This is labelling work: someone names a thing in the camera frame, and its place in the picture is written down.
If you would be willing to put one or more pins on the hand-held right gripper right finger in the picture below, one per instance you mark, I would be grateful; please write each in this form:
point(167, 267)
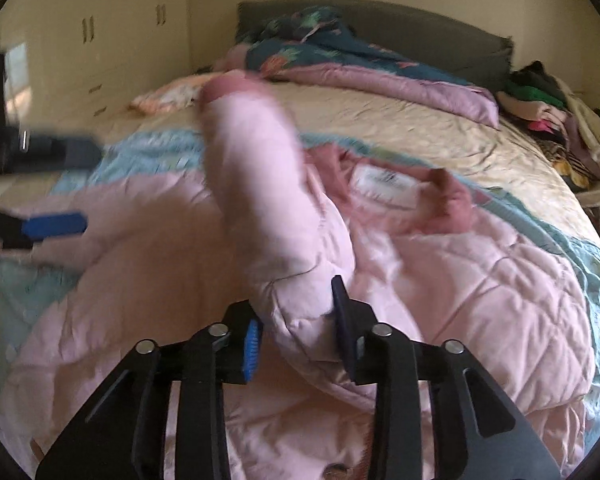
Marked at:
point(341, 330)

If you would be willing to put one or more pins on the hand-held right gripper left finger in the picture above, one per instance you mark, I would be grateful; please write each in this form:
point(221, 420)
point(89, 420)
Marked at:
point(251, 347)

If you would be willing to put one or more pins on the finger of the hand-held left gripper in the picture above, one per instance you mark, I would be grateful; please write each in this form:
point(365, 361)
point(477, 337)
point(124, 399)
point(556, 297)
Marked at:
point(65, 151)
point(55, 226)

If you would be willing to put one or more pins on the pink quilted jacket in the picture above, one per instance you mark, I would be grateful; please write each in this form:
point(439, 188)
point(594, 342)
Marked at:
point(430, 280)

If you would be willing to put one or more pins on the pile of mixed clothes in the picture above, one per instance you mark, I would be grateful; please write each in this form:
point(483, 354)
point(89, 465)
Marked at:
point(545, 105)

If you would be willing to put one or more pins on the light blue printed blanket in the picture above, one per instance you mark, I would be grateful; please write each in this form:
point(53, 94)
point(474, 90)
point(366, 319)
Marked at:
point(145, 152)

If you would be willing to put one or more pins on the cream wardrobe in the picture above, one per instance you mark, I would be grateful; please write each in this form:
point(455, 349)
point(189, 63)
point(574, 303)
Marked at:
point(105, 50)

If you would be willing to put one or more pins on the small peach patterned cloth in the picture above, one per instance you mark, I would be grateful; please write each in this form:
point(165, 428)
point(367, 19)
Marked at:
point(170, 95)

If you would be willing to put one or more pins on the bed with beige sheet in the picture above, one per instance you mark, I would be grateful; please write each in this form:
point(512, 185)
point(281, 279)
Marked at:
point(405, 125)

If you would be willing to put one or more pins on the dark floral purple duvet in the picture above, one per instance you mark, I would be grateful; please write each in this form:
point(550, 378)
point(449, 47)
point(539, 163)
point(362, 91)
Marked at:
point(330, 45)

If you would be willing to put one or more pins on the grey padded headboard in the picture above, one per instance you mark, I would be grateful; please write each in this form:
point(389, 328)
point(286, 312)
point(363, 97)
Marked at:
point(455, 35)

